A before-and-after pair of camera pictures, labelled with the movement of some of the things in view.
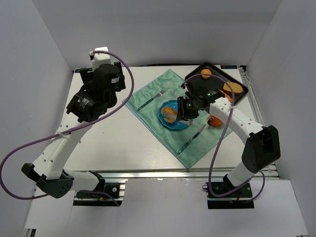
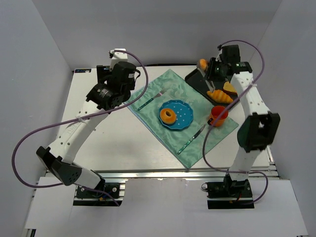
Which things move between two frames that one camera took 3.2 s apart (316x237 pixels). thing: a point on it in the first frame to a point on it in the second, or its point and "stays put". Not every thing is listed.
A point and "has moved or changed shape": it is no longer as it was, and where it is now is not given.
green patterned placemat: x=189 y=146 stays put
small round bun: x=206 y=71 has moved or changed shape
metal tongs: x=189 y=122 to x=209 y=82
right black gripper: x=182 y=108 to x=212 y=73
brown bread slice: x=236 y=89 stays put
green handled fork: x=162 y=92 stays put
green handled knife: x=190 y=140 stays put
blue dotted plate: x=177 y=124 stays put
